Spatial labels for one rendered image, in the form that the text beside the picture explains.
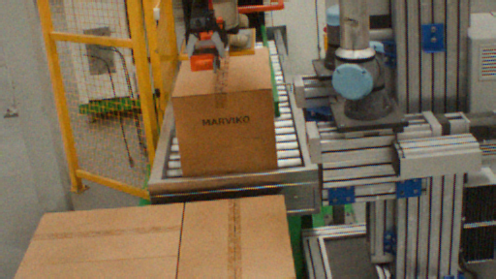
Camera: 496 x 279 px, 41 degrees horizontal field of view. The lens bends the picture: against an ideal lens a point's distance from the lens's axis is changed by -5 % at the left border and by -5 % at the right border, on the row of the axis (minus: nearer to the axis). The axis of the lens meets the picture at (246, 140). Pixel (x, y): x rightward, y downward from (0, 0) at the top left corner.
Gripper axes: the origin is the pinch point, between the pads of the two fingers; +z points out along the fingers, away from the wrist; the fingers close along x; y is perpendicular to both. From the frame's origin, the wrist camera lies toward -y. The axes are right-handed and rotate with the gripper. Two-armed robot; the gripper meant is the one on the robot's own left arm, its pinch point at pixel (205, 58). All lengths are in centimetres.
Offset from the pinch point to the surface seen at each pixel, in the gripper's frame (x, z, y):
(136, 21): 46, 13, 119
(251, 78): -10, 30, 66
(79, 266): 53, 71, -7
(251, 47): -12.1, 11.2, 46.9
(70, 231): 63, 71, 19
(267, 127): -16, 46, 52
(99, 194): 92, 125, 156
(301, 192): -28, 74, 47
